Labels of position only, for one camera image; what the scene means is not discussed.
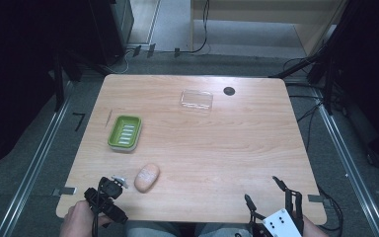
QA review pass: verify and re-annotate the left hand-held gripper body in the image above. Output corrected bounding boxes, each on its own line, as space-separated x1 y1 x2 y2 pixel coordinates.
84 175 129 225

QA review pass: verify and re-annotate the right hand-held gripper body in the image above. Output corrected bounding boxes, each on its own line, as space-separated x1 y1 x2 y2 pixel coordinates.
249 189 305 237

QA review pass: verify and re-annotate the peach soap bar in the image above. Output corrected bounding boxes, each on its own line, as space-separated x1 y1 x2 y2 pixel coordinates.
133 162 161 194

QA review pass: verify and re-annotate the green soap dish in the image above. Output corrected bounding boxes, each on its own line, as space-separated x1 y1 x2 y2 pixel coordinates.
107 114 143 153

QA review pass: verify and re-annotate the person's right hand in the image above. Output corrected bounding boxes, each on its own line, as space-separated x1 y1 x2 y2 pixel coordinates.
292 210 330 237

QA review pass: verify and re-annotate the person's left hand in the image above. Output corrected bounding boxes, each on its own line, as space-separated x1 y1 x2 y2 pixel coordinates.
58 200 114 237

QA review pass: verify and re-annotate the black tape corner mark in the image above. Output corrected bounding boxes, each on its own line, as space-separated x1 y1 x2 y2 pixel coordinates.
72 112 87 132

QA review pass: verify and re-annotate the black metal stand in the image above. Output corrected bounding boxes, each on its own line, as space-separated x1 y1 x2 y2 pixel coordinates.
47 48 113 113
269 0 359 117

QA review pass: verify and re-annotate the clear plastic box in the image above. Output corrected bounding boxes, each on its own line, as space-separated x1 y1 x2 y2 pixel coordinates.
180 89 214 113

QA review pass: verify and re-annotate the black cabinet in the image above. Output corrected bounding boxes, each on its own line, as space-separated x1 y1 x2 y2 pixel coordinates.
88 0 135 67

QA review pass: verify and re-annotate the light wooden shelf unit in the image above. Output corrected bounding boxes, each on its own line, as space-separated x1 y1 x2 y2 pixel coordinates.
189 0 348 57

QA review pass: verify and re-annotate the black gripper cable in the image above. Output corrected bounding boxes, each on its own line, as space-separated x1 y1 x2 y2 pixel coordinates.
91 197 101 237

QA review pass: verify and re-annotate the black floor cable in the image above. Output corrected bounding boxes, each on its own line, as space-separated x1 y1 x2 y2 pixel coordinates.
288 94 325 154
316 184 344 237

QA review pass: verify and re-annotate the metal floor rail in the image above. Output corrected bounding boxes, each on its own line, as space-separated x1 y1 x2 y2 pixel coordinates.
0 80 74 237
310 86 379 237

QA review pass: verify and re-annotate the black hanging cable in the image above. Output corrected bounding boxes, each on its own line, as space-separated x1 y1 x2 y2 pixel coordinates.
177 0 211 55

